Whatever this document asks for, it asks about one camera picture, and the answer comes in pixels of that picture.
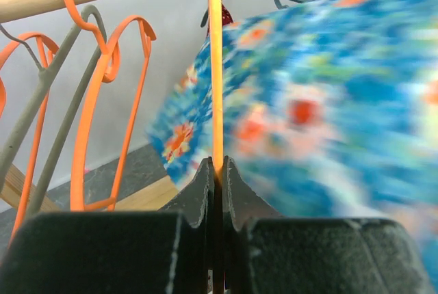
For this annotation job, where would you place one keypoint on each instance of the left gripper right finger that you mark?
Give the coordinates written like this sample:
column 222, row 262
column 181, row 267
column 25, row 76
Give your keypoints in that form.
column 265, row 252

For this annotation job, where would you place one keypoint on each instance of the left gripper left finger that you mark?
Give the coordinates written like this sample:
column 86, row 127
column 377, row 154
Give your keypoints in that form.
column 162, row 251

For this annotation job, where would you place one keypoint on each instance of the blue floral garment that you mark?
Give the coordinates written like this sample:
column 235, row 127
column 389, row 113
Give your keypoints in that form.
column 330, row 109

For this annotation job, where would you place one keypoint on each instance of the grey hanger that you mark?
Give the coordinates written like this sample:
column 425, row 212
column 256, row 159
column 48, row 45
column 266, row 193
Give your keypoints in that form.
column 20, row 82

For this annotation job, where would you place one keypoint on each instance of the red polka dot garment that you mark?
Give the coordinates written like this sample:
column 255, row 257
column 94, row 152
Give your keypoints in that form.
column 226, row 19

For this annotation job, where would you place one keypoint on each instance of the orange hanger of floral garment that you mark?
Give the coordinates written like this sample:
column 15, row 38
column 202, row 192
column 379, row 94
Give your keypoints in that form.
column 215, row 25

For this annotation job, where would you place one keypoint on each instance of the orange plastic hanger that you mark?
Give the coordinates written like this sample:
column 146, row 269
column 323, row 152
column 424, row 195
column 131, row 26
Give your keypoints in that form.
column 31, row 119

